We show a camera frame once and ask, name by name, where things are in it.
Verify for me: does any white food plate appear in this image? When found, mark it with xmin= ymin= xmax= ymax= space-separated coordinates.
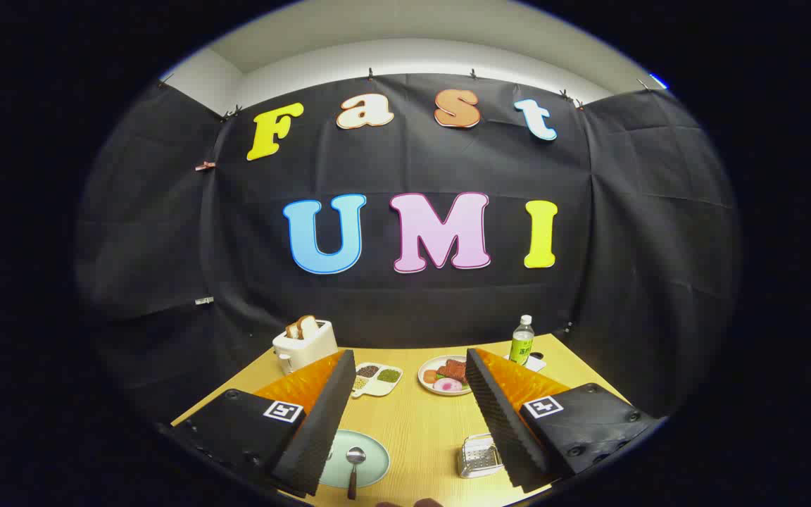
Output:
xmin=417 ymin=355 xmax=477 ymax=396

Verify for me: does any green label drink bottle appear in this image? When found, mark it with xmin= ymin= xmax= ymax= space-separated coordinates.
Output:
xmin=509 ymin=315 xmax=535 ymax=365

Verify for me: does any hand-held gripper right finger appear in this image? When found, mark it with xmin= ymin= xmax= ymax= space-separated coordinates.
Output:
xmin=464 ymin=347 xmax=665 ymax=494

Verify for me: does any white square coaster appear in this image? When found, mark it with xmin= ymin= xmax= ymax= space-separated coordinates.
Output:
xmin=504 ymin=352 xmax=547 ymax=373

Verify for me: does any black backdrop cloth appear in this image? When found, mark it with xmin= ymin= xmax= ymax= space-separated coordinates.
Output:
xmin=75 ymin=70 xmax=741 ymax=423

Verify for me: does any white toaster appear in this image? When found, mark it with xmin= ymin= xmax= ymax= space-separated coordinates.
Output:
xmin=272 ymin=319 xmax=339 ymax=374

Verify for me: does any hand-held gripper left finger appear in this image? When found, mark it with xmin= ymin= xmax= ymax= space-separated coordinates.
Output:
xmin=165 ymin=349 xmax=357 ymax=499

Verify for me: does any white divided bean tray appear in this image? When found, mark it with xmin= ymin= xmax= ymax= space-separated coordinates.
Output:
xmin=351 ymin=362 xmax=403 ymax=399

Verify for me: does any metal wire basket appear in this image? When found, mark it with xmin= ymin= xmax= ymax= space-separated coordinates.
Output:
xmin=457 ymin=434 xmax=505 ymax=480

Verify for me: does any metal spoon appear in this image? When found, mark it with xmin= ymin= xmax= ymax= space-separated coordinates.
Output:
xmin=346 ymin=446 xmax=367 ymax=501

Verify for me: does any mint green plate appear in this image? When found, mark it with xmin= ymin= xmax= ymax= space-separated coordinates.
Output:
xmin=319 ymin=430 xmax=391 ymax=489

